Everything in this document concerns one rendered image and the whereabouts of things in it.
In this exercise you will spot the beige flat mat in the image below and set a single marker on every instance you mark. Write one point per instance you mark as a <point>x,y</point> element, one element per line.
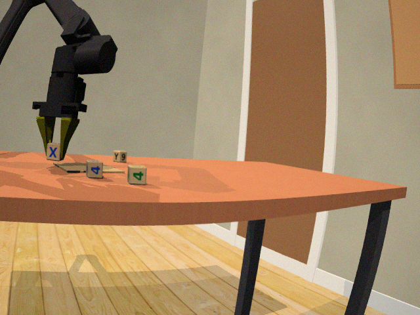
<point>81,168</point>

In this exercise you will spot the beige letter block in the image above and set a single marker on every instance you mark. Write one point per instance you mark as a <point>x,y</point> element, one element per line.
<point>53,152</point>
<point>94,169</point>
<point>120,156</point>
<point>136,174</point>

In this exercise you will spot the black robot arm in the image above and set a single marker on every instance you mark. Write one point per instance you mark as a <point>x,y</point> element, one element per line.
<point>96,55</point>

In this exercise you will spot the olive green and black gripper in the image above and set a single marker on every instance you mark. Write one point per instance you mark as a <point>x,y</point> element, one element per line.
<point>60,103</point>

